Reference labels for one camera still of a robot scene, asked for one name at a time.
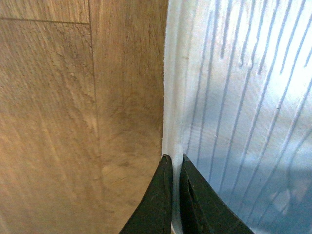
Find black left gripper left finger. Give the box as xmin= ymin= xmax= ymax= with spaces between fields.
xmin=120 ymin=155 xmax=173 ymax=234

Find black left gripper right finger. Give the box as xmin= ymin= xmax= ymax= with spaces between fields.
xmin=179 ymin=155 xmax=253 ymax=234

